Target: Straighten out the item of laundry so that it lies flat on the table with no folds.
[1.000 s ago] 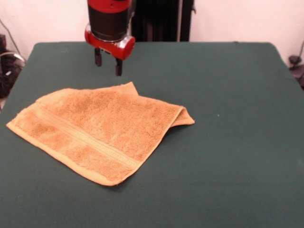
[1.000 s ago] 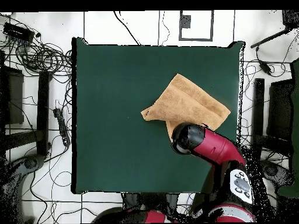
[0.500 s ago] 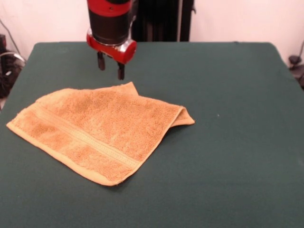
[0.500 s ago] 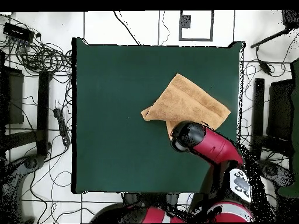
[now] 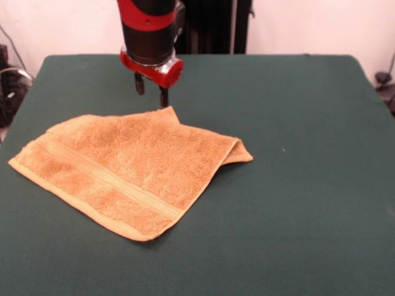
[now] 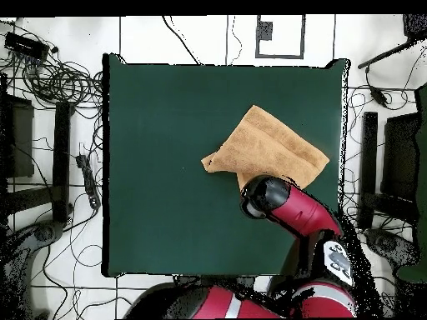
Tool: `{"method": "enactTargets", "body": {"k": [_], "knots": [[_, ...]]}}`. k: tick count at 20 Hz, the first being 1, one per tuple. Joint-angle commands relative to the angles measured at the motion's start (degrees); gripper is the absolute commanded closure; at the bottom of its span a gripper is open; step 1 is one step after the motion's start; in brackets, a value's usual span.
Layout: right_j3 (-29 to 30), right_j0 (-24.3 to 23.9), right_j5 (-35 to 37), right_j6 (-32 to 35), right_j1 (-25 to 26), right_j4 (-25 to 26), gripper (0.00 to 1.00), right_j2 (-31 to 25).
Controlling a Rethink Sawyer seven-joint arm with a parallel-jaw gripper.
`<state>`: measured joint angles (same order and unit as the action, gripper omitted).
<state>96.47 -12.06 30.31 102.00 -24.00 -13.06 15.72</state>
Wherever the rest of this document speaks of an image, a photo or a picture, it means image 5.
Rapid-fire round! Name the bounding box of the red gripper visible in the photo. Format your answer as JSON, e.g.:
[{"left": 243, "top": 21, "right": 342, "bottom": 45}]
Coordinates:
[{"left": 119, "top": 51, "right": 185, "bottom": 108}]

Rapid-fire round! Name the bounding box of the black equipment with cables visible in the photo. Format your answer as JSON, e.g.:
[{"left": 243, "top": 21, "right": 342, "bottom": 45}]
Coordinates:
[{"left": 0, "top": 44, "right": 33, "bottom": 128}]

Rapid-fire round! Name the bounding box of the dark green table cloth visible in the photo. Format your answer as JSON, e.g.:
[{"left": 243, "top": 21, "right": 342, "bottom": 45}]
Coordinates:
[{"left": 0, "top": 54, "right": 395, "bottom": 296}]

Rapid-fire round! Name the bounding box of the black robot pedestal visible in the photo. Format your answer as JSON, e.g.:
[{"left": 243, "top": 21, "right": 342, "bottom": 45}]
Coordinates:
[{"left": 181, "top": 0, "right": 257, "bottom": 56}]

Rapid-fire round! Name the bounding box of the orange terry towel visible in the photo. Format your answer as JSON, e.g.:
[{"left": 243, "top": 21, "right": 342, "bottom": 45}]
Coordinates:
[{"left": 8, "top": 105, "right": 254, "bottom": 242}]

